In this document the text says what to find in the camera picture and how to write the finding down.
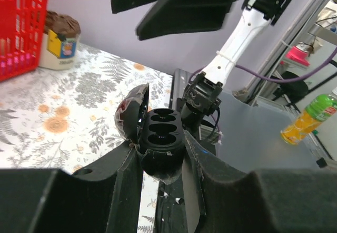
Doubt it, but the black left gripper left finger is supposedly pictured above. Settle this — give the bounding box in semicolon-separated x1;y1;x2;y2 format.
1;142;143;232

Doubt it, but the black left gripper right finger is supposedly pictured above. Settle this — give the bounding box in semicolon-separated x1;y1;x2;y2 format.
182;132;336;232

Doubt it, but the long black earbud charging case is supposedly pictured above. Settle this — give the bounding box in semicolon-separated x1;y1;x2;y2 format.
114;84;185;185

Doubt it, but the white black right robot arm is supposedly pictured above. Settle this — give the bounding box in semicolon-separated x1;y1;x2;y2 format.
111;0;291;132

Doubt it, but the floral patterned table mat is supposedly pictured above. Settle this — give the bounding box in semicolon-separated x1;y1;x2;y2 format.
1;44;173;173

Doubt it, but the red plastic shopping basket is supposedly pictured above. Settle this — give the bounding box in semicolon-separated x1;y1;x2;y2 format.
1;0;48;82

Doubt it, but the pink object in background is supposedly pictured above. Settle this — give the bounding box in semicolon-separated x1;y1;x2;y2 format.
285;46;310;67

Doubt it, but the green orange drink bottle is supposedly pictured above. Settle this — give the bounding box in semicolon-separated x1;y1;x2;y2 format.
281;88;336;144

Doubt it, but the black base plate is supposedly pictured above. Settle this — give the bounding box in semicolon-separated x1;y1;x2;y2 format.
153;69;220;232

